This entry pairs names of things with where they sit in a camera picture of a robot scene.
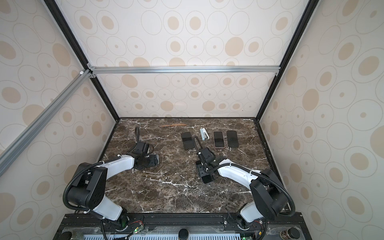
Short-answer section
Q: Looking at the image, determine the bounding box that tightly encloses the pink phone case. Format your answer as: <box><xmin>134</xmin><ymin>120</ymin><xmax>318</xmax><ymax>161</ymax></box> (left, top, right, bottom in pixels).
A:
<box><xmin>214</xmin><ymin>131</ymin><xmax>225</xmax><ymax>149</ymax></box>

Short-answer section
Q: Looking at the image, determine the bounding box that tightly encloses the black phone case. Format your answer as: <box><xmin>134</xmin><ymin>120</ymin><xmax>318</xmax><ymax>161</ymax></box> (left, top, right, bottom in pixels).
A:
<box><xmin>181</xmin><ymin>132</ymin><xmax>195</xmax><ymax>150</ymax></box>

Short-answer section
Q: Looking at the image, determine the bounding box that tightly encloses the black phone case horizontal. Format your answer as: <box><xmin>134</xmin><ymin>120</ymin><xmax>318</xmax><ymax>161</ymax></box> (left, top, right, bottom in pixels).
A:
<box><xmin>227</xmin><ymin>130</ymin><xmax>240</xmax><ymax>148</ymax></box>

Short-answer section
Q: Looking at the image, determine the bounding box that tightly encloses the black phone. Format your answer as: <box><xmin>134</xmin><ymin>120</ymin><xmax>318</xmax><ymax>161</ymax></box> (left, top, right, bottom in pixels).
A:
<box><xmin>201</xmin><ymin>174</ymin><xmax>215</xmax><ymax>184</ymax></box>

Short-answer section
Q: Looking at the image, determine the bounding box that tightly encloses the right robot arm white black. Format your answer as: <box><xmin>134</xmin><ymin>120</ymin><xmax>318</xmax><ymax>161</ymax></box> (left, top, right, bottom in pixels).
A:
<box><xmin>196</xmin><ymin>148</ymin><xmax>296</xmax><ymax>226</ymax></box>

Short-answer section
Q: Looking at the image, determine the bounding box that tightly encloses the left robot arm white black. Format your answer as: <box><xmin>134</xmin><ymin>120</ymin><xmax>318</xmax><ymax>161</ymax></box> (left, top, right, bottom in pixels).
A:
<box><xmin>63</xmin><ymin>142</ymin><xmax>160</xmax><ymax>222</ymax></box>

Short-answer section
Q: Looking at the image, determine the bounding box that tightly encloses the small white blue box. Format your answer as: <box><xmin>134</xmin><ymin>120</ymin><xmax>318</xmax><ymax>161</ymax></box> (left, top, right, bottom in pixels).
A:
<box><xmin>200</xmin><ymin>128</ymin><xmax>210</xmax><ymax>141</ymax></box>

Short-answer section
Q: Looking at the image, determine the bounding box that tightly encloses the brown wooden stick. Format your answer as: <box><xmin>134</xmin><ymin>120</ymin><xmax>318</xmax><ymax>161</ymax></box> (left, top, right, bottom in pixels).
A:
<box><xmin>159</xmin><ymin>123</ymin><xmax>187</xmax><ymax>128</ymax></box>

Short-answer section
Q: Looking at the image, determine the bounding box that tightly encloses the black knob front centre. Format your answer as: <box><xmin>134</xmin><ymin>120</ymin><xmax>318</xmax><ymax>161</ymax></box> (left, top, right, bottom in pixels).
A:
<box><xmin>178</xmin><ymin>229</ymin><xmax>190</xmax><ymax>240</ymax></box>

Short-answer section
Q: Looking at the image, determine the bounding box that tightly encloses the black round button right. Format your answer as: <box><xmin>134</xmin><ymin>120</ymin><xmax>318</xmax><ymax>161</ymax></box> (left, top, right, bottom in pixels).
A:
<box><xmin>280</xmin><ymin>228</ymin><xmax>301</xmax><ymax>240</ymax></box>

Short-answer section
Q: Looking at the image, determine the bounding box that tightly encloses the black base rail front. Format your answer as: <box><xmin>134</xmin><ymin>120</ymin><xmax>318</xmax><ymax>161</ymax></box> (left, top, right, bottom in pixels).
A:
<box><xmin>54</xmin><ymin>213</ymin><xmax>312</xmax><ymax>240</ymax></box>

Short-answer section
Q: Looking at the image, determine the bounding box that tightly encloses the horizontal aluminium rail back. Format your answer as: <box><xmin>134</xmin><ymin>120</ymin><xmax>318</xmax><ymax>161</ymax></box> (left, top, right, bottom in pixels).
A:
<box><xmin>90</xmin><ymin>65</ymin><xmax>280</xmax><ymax>74</ymax></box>

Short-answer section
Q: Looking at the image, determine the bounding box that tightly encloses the diagonal aluminium rail left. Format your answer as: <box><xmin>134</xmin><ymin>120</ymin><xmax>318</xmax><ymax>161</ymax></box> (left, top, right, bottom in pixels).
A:
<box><xmin>1</xmin><ymin>70</ymin><xmax>91</xmax><ymax>175</ymax></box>

